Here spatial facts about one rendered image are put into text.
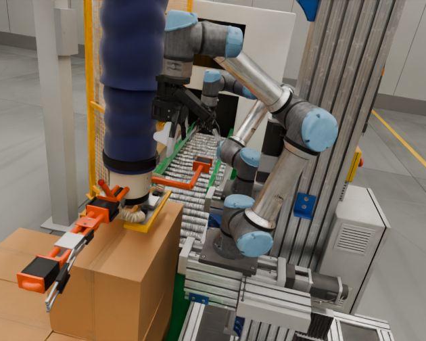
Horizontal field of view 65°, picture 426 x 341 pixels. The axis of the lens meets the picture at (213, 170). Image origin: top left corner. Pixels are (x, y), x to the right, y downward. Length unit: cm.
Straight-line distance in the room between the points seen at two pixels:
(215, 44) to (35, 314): 144
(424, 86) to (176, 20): 1062
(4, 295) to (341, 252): 155
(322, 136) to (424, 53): 1013
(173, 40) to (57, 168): 228
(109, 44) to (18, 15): 1211
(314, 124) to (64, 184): 239
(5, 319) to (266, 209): 127
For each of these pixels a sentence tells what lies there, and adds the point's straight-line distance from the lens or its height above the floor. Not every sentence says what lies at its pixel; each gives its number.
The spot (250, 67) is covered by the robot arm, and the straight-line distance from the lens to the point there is 105.
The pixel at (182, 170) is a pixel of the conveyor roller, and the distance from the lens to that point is 307.
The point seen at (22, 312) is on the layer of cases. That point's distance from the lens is 187.
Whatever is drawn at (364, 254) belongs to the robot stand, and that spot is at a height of 109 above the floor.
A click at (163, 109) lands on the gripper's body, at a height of 164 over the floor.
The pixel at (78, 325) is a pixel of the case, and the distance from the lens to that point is 167.
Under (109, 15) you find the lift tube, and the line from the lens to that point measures 125.
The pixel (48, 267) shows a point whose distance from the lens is 104.
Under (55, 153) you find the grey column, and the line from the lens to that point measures 296.
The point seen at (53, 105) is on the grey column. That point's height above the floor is 110.
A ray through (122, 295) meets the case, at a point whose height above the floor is 85.
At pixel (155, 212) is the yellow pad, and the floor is 107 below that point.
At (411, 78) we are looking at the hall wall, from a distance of 1112.
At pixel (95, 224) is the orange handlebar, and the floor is 120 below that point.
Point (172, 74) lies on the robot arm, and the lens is 87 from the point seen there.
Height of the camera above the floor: 188
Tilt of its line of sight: 25 degrees down
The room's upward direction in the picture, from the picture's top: 8 degrees clockwise
